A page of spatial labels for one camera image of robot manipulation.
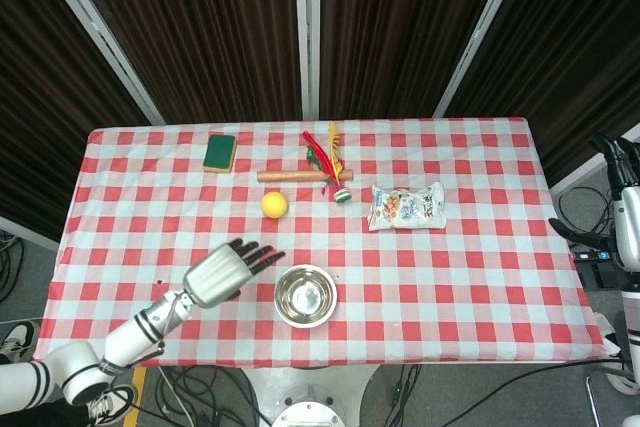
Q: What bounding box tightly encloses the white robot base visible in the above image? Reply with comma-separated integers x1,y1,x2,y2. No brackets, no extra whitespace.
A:
239,364,381,427

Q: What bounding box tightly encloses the white black sneaker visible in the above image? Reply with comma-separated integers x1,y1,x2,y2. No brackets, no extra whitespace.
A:
594,314,626,358
85,385,137,427
0,321,40,363

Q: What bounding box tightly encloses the white partition post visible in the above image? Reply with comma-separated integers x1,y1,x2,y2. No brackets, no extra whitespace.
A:
432,0,531,118
27,0,166,124
293,0,321,121

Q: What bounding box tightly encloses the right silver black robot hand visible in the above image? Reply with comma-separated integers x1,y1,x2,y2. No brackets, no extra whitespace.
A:
548,132,640,293

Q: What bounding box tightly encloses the black floor cable bundle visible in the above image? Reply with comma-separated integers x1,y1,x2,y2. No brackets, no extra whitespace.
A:
359,364,601,427
152,365,264,427
557,185,617,249

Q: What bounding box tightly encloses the colourful feather shuttlecock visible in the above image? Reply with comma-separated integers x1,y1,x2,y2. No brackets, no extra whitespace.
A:
301,121,352,206

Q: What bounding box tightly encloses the white partition base rail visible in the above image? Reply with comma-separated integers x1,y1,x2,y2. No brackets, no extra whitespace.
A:
0,215,61,252
549,124,640,196

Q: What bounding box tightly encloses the dark brown curtain panel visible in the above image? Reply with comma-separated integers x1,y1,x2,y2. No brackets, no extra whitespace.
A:
444,0,640,173
319,0,514,121
62,0,304,123
0,0,151,243

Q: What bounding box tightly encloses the white snack bag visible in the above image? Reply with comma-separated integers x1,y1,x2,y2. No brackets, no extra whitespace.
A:
367,181,447,232

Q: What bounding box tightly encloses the red white checkered tablecloth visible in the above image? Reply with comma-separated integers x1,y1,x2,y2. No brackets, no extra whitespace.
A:
32,116,617,373

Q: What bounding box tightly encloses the yellow ball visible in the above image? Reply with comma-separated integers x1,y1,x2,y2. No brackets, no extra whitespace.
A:
261,191,290,220

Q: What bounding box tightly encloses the black power strip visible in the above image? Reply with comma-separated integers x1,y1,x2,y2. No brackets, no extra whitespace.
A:
572,246,624,291

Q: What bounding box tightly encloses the green yellow scouring sponge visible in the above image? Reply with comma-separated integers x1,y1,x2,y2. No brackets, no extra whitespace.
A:
202,133,238,174

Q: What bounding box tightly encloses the wooden rolling pin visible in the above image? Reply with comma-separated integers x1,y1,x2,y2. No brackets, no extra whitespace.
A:
256,168,356,184

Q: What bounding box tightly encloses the yellow floor tape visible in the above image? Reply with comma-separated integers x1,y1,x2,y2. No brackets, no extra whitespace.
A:
122,366,148,427

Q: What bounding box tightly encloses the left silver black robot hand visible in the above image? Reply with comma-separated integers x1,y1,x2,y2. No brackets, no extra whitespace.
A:
183,239,287,309

